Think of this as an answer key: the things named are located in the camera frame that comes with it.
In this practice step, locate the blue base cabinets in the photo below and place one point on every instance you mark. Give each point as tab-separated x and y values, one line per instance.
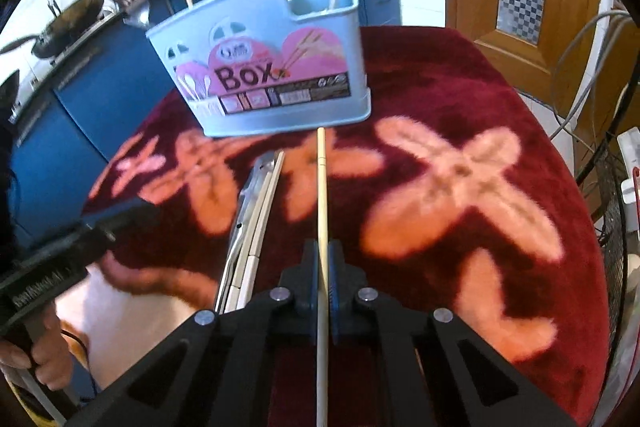
92	100

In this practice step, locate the red floral table cloth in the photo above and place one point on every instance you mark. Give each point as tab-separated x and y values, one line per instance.
449	195

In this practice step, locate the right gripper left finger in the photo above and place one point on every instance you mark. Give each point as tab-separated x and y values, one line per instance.
215	369

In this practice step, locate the light blue utensil box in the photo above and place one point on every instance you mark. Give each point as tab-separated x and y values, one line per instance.
266	66

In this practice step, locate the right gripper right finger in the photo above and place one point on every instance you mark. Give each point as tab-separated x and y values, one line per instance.
392	366

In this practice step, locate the black wire rack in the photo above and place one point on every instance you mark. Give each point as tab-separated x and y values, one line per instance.
601	178

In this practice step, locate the black wok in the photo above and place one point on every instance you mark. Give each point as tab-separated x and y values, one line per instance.
66	27

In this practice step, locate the person left hand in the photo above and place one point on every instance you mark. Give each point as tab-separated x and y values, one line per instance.
54	364

